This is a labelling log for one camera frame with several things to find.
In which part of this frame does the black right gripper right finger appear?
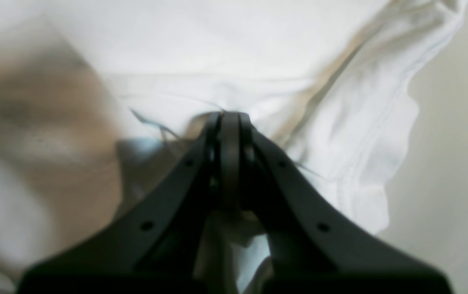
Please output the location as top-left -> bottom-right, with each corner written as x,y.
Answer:
231,112 -> 451,294

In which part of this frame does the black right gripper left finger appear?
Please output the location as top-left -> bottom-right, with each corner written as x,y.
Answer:
17,112 -> 229,294

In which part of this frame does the white T-shirt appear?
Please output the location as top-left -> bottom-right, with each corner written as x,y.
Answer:
0,0 -> 468,294

